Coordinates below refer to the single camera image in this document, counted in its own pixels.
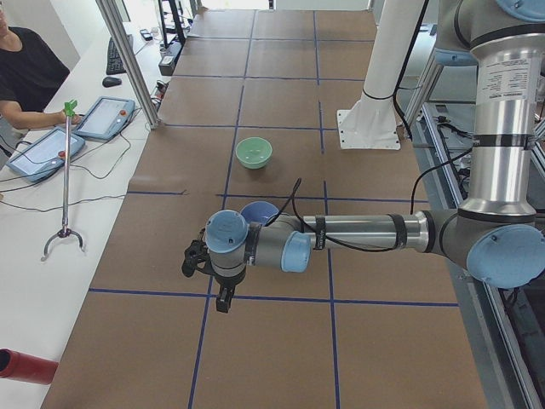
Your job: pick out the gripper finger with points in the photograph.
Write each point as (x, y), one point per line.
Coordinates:
(228, 299)
(221, 301)

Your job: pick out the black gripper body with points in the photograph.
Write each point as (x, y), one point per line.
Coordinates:
(227, 283)

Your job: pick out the blue bowl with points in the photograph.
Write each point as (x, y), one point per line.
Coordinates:
(259, 211)

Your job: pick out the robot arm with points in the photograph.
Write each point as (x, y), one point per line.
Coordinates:
(492, 233)

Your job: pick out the green bowl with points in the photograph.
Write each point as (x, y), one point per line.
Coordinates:
(254, 152)

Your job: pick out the far teach pendant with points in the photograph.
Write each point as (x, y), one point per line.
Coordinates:
(105, 118)

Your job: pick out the teach pendant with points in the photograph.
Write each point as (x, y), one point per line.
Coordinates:
(42, 158)
(105, 118)

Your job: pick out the red cylinder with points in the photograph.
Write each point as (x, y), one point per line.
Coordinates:
(27, 368)

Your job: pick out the near teach pendant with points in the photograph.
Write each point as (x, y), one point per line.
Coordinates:
(42, 158)

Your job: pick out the black computer mouse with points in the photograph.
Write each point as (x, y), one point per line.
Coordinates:
(110, 81)

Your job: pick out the black keyboard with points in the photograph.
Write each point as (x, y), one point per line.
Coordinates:
(114, 62)

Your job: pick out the seated person black shirt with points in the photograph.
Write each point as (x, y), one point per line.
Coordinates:
(31, 74)

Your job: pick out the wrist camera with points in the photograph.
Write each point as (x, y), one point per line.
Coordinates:
(196, 258)

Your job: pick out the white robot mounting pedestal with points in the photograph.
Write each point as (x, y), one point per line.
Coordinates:
(371, 123)

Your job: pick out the green handled reacher grabber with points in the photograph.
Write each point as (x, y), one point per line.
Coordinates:
(65, 231)

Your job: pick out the aluminium frame post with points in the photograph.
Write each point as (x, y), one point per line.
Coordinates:
(114, 23)

